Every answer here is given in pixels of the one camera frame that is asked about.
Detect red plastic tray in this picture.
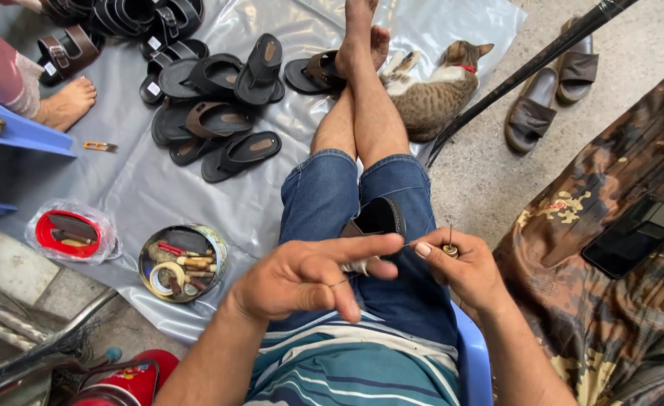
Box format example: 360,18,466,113
35,210,102,259

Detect person's right leg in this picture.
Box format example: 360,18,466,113
334,0,418,170

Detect red-handled tool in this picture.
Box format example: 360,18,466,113
157,241,201,258

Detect heap of black buckled sandals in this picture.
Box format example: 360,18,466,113
41,0,206,61

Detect round metal tin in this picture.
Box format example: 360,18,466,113
138,224,230,305

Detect cream tape roll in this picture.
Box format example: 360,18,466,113
149,262,187,298

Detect striped teal shirt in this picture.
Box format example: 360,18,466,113
244,310,461,406

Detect black phone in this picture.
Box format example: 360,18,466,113
581,194,664,281

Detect worn brown slide sandal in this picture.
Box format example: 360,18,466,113
504,67,560,155
556,17,600,105

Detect black metal bar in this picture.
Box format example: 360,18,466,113
424,0,641,169

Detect red plastic container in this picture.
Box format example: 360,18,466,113
69,349,181,406

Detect tabby cat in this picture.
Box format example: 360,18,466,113
380,41,495,142

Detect thin sewing thread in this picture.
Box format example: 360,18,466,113
330,241,423,287

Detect brown buckled sandal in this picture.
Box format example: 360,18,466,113
36,24,106,88

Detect grey plastic floor sheet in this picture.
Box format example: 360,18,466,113
0,0,529,346

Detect person's right hand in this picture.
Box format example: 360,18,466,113
412,228,509,314

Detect blue denim shorts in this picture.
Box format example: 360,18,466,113
267,149,460,347

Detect heap of black flat sandals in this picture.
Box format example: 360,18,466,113
139,33,286,185

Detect blue plastic stool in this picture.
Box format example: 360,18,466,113
450,301,494,406

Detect clear plastic bag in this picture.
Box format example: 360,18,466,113
24,198,123,266

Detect dark flat leather knife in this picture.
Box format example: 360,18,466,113
47,214,99,241

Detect blue plastic chair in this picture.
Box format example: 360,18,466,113
0,90,78,217

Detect brass-collared stitching awl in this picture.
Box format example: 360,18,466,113
442,221,460,260

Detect brown-strapped flip-flop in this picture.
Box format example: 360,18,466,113
284,50,347,96

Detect unfinished black brown sandal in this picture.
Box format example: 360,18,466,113
340,197,407,266

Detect person's left leg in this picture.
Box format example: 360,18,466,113
309,25,392,162

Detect camouflage cloth cover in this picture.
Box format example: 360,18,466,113
492,51,664,406

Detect person's left hand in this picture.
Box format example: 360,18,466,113
227,233,405,325

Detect grey metal frame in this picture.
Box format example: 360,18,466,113
0,288,120,404

